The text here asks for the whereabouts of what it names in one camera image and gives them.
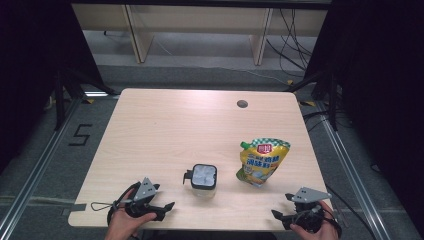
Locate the black curtain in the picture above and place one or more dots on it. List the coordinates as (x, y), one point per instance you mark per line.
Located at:
(383, 83)
(26, 66)

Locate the person's right hand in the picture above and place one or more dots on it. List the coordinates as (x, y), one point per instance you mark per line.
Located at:
(331, 226)

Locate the metal floor rail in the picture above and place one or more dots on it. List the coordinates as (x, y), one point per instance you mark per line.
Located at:
(350, 170)
(33, 176)

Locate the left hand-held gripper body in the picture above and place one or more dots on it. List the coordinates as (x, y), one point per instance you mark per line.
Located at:
(146, 190)

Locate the clear jar with black lid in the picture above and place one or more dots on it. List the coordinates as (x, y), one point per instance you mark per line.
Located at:
(204, 176)

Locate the yellow seasoning pouch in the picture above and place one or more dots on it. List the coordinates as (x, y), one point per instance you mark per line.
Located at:
(263, 163)

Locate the yellow tape piece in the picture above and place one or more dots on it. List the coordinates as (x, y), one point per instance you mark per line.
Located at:
(290, 82)
(89, 101)
(308, 103)

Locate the black metal stand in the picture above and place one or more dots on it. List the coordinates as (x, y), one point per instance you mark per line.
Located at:
(332, 103)
(60, 100)

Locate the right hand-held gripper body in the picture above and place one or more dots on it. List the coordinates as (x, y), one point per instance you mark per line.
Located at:
(310, 195)

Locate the grey tape strip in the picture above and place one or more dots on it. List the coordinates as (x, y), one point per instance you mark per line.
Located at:
(75, 208)

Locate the person's left hand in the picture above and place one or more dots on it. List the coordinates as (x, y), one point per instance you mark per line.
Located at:
(121, 225)

